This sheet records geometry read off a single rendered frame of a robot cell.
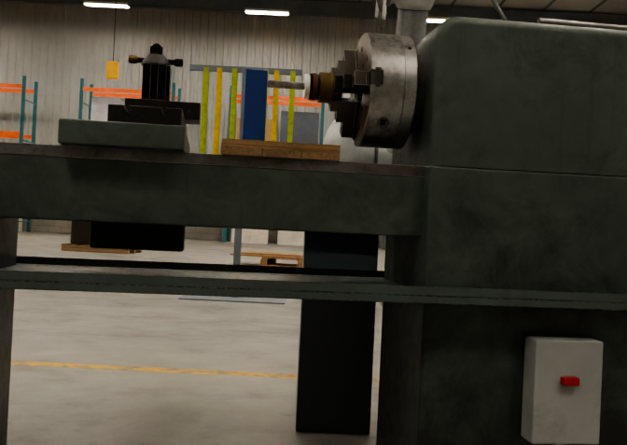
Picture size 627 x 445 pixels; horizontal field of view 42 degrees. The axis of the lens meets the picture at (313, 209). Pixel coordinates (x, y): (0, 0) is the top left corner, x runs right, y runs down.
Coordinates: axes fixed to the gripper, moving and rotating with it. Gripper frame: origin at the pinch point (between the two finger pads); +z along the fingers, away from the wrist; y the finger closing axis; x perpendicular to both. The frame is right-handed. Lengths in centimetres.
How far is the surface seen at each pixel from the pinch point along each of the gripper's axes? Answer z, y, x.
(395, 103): 25.2, 7.3, -10.2
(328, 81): 21.5, -11.8, -3.7
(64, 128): 37, -68, -44
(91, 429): 140, -80, 6
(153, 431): 139, -61, 11
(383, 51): 12.3, 2.5, -7.4
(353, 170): 43.0, -1.0, -18.5
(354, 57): 14.2, -7.1, 8.4
